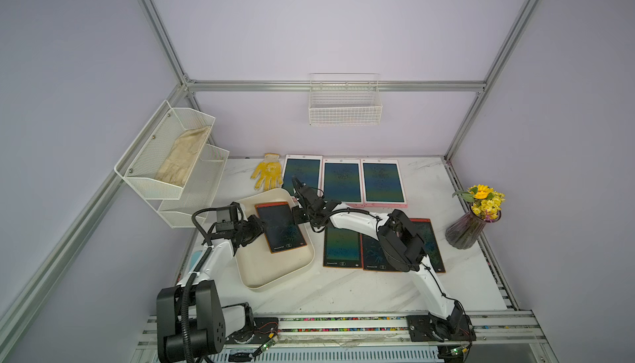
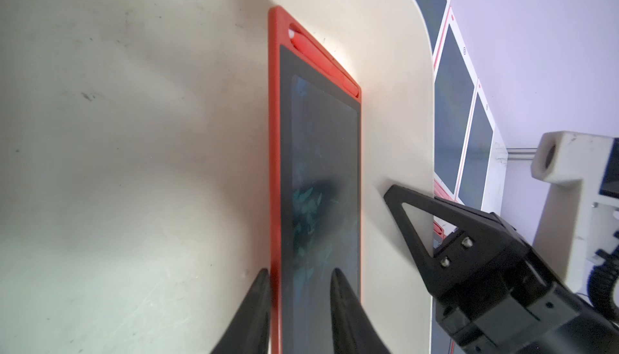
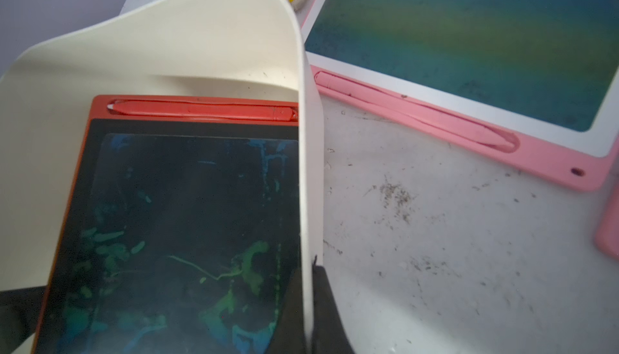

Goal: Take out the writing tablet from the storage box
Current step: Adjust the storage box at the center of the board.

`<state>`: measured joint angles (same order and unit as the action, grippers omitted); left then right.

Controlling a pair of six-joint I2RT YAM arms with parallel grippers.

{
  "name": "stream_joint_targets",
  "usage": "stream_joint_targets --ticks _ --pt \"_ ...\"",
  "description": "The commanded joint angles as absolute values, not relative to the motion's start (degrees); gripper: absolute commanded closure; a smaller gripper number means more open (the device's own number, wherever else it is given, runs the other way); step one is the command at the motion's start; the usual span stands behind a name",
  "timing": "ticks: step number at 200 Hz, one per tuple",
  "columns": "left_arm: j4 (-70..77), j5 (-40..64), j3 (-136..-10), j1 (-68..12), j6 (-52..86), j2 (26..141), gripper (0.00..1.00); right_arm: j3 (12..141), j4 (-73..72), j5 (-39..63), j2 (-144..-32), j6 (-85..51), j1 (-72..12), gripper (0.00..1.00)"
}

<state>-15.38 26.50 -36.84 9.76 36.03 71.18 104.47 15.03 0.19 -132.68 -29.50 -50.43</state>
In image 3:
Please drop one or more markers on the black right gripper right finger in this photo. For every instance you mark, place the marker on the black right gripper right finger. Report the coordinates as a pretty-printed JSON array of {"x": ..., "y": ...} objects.
[{"x": 329, "y": 335}]

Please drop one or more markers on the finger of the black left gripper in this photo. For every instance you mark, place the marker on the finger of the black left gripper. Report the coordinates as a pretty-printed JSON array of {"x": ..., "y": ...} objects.
[{"x": 20, "y": 311}]

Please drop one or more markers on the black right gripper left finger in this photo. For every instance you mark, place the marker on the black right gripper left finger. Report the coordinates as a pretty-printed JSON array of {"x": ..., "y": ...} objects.
[{"x": 289, "y": 335}]

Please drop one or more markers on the beige storage tray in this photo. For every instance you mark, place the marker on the beige storage tray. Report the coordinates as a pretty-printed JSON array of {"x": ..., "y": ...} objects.
[{"x": 250, "y": 49}]

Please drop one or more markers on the pink white writing tablet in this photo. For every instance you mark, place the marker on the pink white writing tablet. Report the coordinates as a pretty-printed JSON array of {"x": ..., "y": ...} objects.
[{"x": 529, "y": 83}]

